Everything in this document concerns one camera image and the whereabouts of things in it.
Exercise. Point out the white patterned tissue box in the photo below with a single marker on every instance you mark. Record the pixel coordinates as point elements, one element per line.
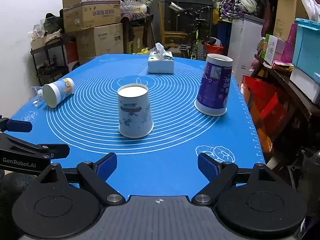
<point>160,61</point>

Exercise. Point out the tall brown cardboard box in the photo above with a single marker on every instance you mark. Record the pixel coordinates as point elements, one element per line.
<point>287,12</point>

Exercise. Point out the white grey-print paper cup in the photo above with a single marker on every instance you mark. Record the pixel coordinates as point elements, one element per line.
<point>135,119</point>

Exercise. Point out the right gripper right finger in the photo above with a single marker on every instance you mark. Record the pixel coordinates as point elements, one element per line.
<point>219,175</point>

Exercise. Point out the black green bicycle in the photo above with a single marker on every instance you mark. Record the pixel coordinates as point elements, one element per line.
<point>195,42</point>

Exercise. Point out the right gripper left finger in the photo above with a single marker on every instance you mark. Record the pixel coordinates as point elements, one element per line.
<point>93,177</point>

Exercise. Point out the tall purple paper cup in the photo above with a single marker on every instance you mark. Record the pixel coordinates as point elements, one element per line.
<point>213,92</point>

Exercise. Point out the teal plastic storage bin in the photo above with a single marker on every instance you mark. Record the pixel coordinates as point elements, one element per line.
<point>306,53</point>

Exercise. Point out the clear plastic cup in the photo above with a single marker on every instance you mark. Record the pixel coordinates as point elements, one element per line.
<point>37,96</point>

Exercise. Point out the blue silicone baking mat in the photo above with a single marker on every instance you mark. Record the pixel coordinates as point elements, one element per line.
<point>156,124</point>

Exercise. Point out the middle cardboard box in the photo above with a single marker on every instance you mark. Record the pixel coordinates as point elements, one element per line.
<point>97,41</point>

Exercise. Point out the dark wooden side table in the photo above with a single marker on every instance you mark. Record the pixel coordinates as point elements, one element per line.
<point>300,107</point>

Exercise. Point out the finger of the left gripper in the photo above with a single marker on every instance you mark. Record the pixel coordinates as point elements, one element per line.
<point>10,125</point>
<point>15,145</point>

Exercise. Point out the top open cardboard box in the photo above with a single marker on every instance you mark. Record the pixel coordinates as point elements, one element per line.
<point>79,15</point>

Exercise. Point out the black metal shelf rack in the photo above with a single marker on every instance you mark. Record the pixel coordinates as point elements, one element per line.
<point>53,56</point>

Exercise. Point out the white blue yellow paper cup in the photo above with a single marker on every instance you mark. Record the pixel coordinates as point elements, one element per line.
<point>54,93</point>

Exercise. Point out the white green product box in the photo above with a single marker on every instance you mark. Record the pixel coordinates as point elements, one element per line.
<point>269,48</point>

